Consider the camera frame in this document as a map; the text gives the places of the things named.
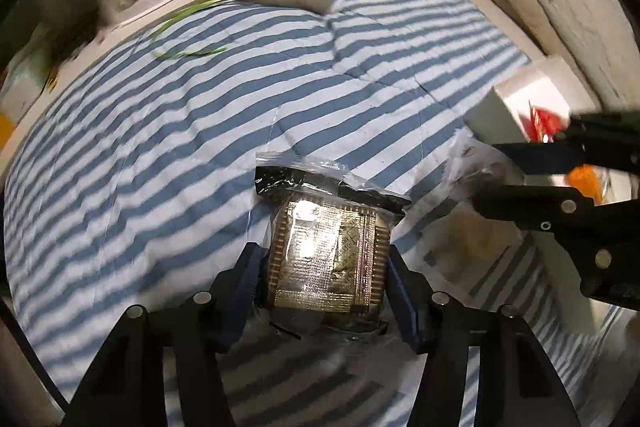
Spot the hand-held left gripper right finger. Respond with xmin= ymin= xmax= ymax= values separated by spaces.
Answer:
xmin=384 ymin=244 xmax=585 ymax=427

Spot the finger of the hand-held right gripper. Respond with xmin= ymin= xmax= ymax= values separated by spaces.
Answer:
xmin=471 ymin=183 xmax=640 ymax=311
xmin=492 ymin=111 xmax=640 ymax=178

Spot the white cardboard box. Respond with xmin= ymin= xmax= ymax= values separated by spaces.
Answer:
xmin=465 ymin=56 xmax=640 ymax=208

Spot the orange snack packet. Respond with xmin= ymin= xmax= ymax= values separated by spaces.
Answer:
xmin=564 ymin=164 xmax=609 ymax=204

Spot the green strip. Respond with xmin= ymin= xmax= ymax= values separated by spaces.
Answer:
xmin=149 ymin=0 xmax=229 ymax=60

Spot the grey folded mat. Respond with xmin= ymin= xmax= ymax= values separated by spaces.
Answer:
xmin=470 ymin=0 xmax=632 ymax=108

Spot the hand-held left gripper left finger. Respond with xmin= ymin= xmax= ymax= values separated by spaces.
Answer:
xmin=60 ymin=243 xmax=267 ymax=427

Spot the black and gold cookie packet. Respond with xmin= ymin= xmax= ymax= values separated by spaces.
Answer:
xmin=254 ymin=151 xmax=412 ymax=344

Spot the blue striped blanket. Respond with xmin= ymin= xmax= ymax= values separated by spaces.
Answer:
xmin=0 ymin=0 xmax=601 ymax=427

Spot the clear bag with ring snack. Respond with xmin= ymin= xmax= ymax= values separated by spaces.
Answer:
xmin=417 ymin=202 xmax=549 ymax=306

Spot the red snack packet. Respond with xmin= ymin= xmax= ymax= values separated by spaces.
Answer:
xmin=517 ymin=104 xmax=572 ymax=144

